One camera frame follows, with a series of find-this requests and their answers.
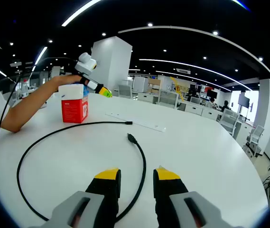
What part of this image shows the black data cable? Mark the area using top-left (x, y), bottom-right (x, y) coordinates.
top-left (16, 121), bottom-right (147, 223)

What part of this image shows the white square column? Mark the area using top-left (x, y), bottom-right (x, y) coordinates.
top-left (91, 36), bottom-right (133, 93)

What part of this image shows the white power strip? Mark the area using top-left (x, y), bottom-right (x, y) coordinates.
top-left (105, 112), bottom-right (168, 133)

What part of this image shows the row of white cabinets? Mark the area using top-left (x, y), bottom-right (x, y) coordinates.
top-left (136, 91), bottom-right (222, 121)

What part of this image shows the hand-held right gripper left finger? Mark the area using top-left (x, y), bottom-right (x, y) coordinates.
top-left (29, 167), bottom-right (122, 228)

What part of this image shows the dark monitor screen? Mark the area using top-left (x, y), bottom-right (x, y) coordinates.
top-left (237, 93), bottom-right (251, 108)

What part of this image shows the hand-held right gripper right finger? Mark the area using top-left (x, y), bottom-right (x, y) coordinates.
top-left (153, 165), bottom-right (244, 228)

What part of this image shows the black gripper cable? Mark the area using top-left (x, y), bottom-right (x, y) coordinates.
top-left (0, 57), bottom-right (79, 185)

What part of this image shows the red and white box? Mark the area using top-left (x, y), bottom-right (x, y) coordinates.
top-left (58, 83), bottom-right (90, 124)

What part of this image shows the person's left hand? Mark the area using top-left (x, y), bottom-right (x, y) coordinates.
top-left (51, 74), bottom-right (83, 91)

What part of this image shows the clear bottle red cap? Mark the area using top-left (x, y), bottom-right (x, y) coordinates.
top-left (21, 79), bottom-right (30, 98)

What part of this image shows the yellow frame stand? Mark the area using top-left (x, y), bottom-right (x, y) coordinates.
top-left (169, 76), bottom-right (185, 100)

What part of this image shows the white table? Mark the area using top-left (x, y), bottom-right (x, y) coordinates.
top-left (0, 91), bottom-right (270, 228)

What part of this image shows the white mesh office chair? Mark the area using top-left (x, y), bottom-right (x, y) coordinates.
top-left (218, 108), bottom-right (240, 136)
top-left (243, 124), bottom-right (265, 158)

